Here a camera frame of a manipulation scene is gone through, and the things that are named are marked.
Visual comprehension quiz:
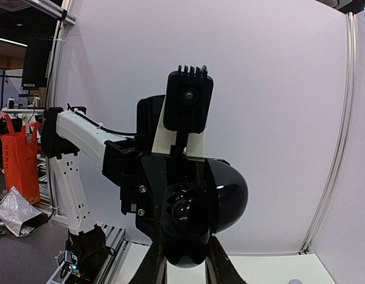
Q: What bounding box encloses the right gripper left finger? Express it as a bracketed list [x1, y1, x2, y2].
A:
[131, 238, 167, 284]

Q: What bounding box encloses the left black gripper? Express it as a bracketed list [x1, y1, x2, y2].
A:
[135, 153, 218, 237]

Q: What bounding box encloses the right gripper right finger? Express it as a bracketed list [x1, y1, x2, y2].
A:
[205, 236, 246, 284]

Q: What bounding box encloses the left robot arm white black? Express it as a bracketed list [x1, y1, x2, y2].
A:
[41, 96, 213, 265]

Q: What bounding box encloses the purple earbud charging case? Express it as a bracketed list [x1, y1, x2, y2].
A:
[288, 279, 303, 284]

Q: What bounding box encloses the orange shopping bag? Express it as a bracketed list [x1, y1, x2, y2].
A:
[0, 114, 40, 205]

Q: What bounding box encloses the silver foil bag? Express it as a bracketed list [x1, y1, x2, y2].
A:
[0, 187, 49, 237]

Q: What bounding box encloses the black monitor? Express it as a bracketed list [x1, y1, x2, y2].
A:
[21, 38, 53, 91]

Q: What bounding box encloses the aluminium front rail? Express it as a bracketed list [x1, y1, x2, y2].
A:
[46, 224, 148, 283]

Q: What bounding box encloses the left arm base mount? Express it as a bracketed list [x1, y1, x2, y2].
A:
[56, 224, 117, 283]

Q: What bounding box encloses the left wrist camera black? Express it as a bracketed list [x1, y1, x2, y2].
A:
[163, 64, 215, 134]

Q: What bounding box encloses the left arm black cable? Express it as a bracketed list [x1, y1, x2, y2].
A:
[66, 103, 141, 138]

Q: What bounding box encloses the left aluminium frame post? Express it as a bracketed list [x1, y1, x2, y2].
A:
[297, 11, 360, 257]

